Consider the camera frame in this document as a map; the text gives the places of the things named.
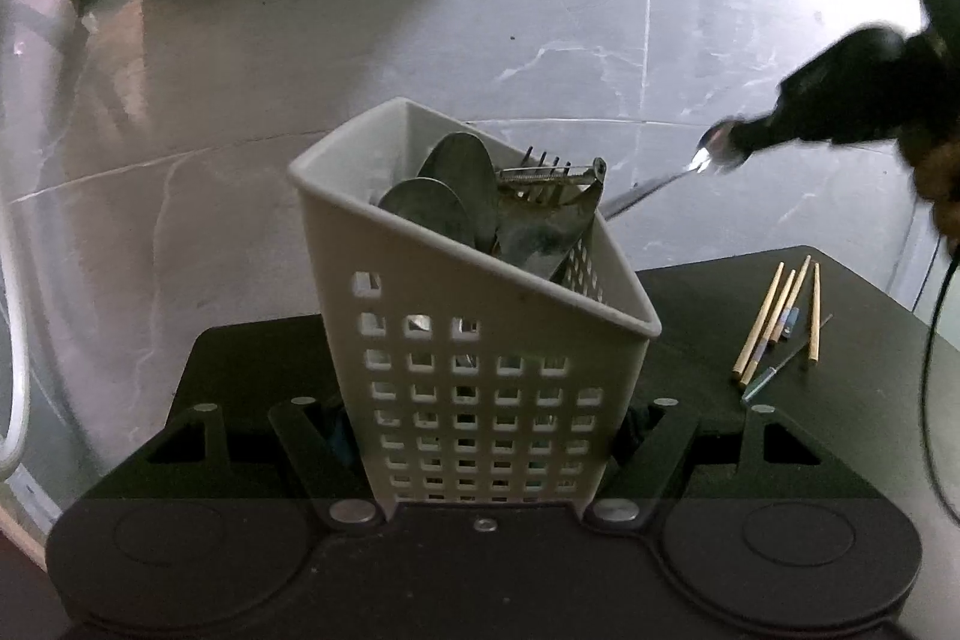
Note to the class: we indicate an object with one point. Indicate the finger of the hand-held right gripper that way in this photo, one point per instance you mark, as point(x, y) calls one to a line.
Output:
point(840, 93)

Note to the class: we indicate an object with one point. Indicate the purple banded wooden chopstick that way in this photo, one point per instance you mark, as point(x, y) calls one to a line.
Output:
point(769, 325)
point(760, 317)

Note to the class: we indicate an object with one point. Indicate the steel fork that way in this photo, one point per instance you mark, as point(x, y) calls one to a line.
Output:
point(556, 162)

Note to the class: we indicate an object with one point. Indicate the white perforated utensil holder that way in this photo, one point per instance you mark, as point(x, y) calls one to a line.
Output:
point(487, 385)

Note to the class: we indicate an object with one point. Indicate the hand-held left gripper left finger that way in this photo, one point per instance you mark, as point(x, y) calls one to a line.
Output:
point(315, 445)

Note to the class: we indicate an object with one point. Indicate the steel spoon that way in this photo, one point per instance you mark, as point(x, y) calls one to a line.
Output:
point(705, 156)
point(457, 168)

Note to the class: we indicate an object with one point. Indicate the person's right forearm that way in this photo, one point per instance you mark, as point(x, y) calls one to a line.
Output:
point(937, 183)

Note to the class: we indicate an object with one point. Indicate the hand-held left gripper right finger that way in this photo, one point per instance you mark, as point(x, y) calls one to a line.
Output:
point(660, 445)

